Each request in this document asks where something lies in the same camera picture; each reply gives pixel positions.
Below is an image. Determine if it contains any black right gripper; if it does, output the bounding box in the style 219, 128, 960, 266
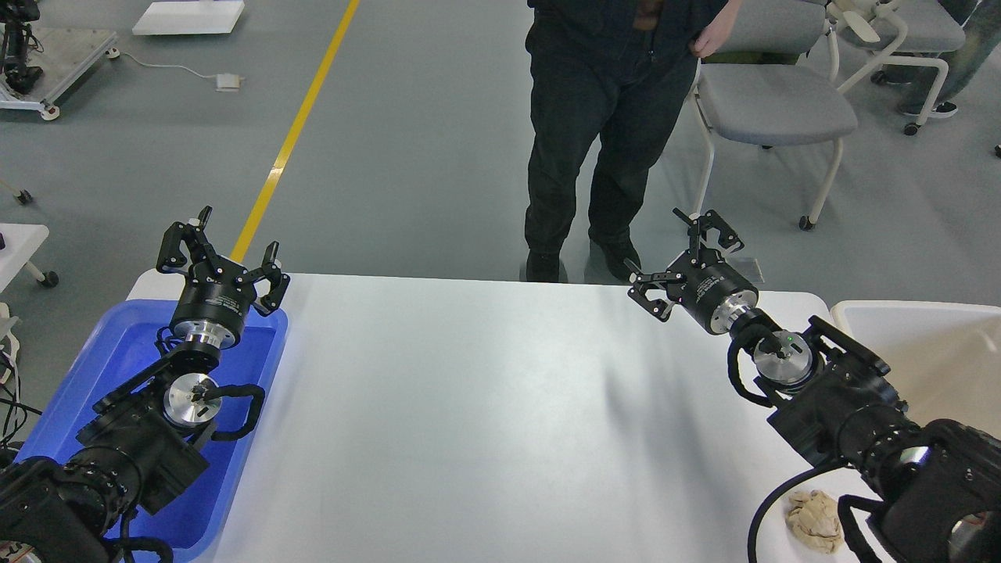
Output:
625, 208, 759, 335

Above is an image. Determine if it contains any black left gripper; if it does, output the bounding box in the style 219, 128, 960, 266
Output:
156, 206, 291, 350

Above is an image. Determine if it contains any beige paper ball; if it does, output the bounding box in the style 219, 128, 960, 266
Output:
785, 489, 845, 555

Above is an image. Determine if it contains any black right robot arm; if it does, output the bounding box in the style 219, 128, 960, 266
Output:
622, 210, 1000, 562

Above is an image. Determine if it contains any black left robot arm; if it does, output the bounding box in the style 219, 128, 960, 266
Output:
2, 206, 291, 562

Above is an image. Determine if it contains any person's hand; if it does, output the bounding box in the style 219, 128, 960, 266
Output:
689, 0, 743, 59

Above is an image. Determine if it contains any right floor plate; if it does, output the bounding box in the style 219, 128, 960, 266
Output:
733, 259, 765, 285

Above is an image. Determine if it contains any blue plastic bin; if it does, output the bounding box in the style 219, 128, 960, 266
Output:
16, 299, 289, 562

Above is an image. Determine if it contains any person in black clothes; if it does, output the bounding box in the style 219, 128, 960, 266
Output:
523, 1, 726, 284

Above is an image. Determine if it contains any white flat board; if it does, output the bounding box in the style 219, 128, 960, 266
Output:
131, 1, 246, 36

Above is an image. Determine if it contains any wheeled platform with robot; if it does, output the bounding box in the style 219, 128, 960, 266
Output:
1, 1, 120, 121

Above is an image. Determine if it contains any white plastic bin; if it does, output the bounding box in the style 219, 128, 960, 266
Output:
831, 300, 1000, 438

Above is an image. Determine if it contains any white power adapter with cable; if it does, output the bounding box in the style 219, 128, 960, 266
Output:
120, 51, 244, 92

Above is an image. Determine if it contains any grey chair white frame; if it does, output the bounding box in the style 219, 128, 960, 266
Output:
688, 1, 858, 231

